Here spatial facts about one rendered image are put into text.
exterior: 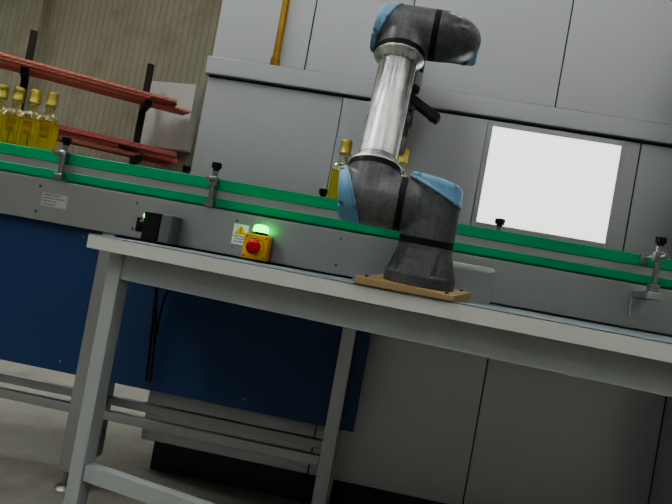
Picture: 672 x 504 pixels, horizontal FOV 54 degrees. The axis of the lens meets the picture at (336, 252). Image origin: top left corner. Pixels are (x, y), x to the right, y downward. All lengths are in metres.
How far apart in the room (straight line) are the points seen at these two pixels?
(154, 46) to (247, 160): 4.49
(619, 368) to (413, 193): 0.51
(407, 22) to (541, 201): 0.85
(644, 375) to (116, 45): 6.15
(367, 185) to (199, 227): 0.70
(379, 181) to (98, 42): 5.86
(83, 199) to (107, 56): 4.94
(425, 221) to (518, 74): 1.01
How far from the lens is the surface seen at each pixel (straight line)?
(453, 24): 1.59
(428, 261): 1.36
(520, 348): 1.34
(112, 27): 7.03
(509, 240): 1.99
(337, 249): 1.86
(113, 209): 2.04
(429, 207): 1.37
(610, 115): 2.31
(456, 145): 2.18
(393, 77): 1.52
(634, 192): 2.29
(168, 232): 1.89
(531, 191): 2.19
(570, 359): 1.34
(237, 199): 1.94
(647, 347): 1.30
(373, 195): 1.37
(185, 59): 6.43
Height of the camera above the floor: 0.77
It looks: 1 degrees up
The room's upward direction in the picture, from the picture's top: 10 degrees clockwise
